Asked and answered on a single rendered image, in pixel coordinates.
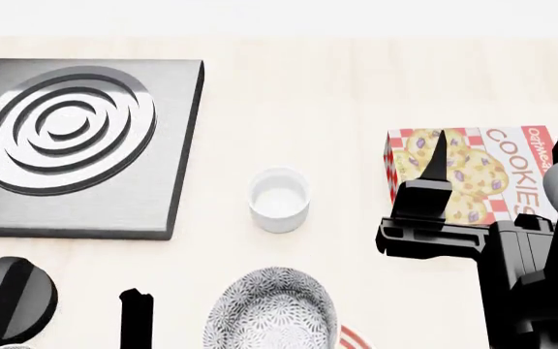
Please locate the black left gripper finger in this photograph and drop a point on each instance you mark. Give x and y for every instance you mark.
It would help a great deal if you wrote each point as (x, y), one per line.
(136, 320)

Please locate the black round stove knob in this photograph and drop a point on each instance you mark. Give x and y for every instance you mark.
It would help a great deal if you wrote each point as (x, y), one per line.
(12, 301)

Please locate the grey square stove burner plate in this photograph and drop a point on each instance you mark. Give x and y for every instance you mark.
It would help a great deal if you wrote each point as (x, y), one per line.
(90, 203)

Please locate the black white patterned bowl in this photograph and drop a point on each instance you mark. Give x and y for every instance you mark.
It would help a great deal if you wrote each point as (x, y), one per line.
(269, 312)

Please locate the oatmeal cookies box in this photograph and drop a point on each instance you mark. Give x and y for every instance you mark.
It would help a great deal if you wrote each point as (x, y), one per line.
(494, 163)

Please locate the small white ramekin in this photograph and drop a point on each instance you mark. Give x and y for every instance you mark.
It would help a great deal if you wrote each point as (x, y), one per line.
(279, 203)

